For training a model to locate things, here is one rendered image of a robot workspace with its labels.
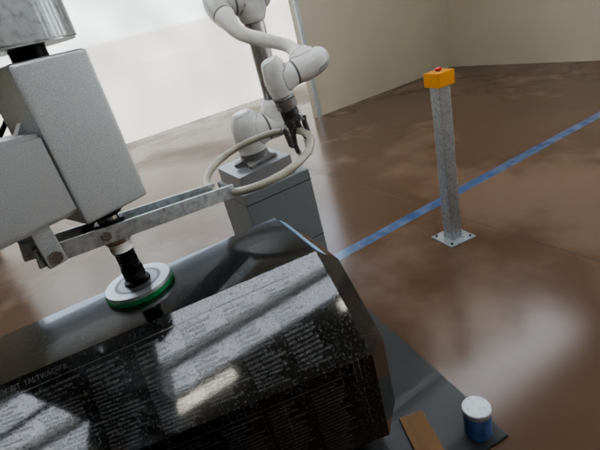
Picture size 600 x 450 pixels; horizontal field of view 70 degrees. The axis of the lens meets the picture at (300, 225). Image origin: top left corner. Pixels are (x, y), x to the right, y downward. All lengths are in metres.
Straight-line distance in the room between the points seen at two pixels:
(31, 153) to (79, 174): 0.12
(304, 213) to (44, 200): 1.46
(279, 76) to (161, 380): 1.17
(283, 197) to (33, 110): 1.38
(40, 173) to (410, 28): 7.61
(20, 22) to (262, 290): 0.90
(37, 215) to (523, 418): 1.77
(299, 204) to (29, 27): 1.52
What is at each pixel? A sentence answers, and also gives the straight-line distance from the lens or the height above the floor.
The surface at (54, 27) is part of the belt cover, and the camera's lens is 1.29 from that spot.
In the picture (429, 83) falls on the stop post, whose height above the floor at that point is 1.03.
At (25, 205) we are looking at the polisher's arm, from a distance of 1.24.
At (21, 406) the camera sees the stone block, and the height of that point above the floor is 0.82.
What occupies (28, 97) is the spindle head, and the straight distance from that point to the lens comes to 1.23.
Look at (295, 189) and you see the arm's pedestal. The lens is 2.31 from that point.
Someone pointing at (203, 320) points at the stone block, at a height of 0.83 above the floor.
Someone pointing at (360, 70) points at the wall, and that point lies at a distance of 7.67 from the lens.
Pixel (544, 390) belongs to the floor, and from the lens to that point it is 2.08.
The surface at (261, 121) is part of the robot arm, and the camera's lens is 2.30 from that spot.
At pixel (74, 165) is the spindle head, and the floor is 1.33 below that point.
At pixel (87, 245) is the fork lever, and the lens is 1.35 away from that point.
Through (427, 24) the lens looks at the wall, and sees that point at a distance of 8.68.
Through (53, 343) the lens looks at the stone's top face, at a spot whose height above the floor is 0.87.
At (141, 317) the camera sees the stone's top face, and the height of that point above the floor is 0.87.
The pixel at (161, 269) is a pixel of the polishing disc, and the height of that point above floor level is 0.90.
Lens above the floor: 1.54
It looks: 25 degrees down
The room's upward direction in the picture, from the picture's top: 15 degrees counter-clockwise
